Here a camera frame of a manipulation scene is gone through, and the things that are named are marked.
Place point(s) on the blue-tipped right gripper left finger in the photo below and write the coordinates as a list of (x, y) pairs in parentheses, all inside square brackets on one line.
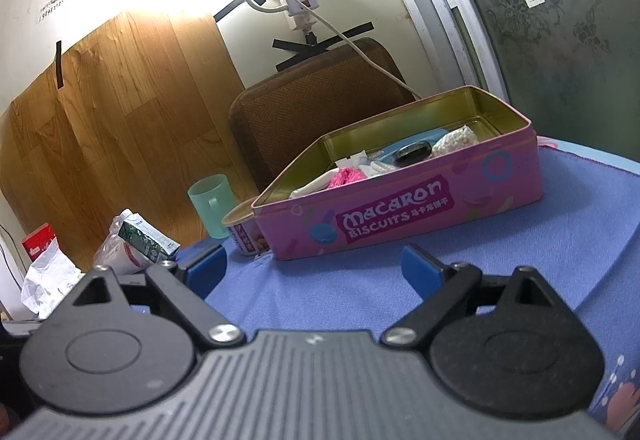
[(179, 289)]

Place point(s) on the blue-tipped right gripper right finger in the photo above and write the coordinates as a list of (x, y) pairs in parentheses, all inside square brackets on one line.
[(447, 293)]

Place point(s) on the pink knitted soft item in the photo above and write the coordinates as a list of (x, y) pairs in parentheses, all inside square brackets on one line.
[(345, 176)]

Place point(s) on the green correction tape dispenser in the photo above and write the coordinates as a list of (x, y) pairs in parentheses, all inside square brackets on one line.
[(412, 153)]

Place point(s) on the blue toothbrush case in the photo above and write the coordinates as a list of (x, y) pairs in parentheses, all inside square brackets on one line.
[(385, 154)]

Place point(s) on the cotton swabs bag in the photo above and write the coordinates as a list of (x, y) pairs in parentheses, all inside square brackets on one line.
[(454, 141)]

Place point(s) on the green white carton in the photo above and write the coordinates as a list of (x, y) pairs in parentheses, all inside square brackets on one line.
[(145, 238)]

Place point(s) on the clear plastic bag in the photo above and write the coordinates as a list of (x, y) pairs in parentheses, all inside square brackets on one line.
[(117, 253)]

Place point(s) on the paper cup with pink print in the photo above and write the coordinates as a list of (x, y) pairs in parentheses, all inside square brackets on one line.
[(241, 225)]

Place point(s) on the mint green plastic cup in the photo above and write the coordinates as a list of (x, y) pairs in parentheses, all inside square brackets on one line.
[(212, 199)]

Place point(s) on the white tissue pack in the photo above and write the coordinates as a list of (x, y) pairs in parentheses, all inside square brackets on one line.
[(48, 280)]

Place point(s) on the pink macaron biscuit tin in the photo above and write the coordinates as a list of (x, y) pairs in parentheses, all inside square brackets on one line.
[(500, 172)]

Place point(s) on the blue patterned tablecloth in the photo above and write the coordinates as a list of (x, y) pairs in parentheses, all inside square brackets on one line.
[(582, 236)]

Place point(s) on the red cereal box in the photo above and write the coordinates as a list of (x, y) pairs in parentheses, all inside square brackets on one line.
[(38, 241)]

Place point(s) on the brown chair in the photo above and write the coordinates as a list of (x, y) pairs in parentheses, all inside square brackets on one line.
[(275, 120)]

